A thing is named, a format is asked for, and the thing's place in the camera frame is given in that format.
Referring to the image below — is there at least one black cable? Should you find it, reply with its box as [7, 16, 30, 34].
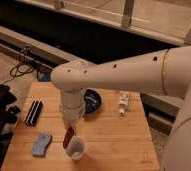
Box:
[2, 46, 43, 84]

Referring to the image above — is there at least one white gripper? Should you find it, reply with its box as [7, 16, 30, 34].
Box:
[59, 103, 85, 136]

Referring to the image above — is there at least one black white striped box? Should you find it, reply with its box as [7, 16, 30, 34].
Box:
[25, 101, 43, 126]

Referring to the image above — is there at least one black round bowl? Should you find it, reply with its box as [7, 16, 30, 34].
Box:
[84, 89, 102, 116]

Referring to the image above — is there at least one blue object on floor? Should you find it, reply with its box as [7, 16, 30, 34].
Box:
[38, 74, 51, 82]

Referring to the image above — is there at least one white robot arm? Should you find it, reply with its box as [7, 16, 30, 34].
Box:
[51, 46, 191, 171]

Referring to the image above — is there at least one blue sponge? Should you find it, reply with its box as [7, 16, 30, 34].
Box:
[31, 133, 52, 157]

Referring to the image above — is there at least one white plastic bottle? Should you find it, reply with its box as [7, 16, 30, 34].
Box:
[118, 91, 130, 117]

